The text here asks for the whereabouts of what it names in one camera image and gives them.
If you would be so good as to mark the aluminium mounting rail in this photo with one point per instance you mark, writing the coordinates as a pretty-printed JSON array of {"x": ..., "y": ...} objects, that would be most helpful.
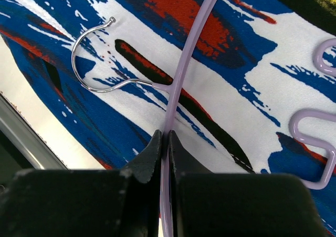
[{"x": 26, "y": 140}]

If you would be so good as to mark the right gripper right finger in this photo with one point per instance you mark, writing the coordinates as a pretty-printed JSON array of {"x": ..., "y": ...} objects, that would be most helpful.
[{"x": 235, "y": 204}]

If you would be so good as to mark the blue patterned trousers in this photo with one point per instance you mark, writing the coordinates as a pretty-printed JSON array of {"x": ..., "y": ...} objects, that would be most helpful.
[{"x": 250, "y": 71}]

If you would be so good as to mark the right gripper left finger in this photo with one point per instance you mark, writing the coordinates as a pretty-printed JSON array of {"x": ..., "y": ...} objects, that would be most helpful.
[{"x": 118, "y": 202}]

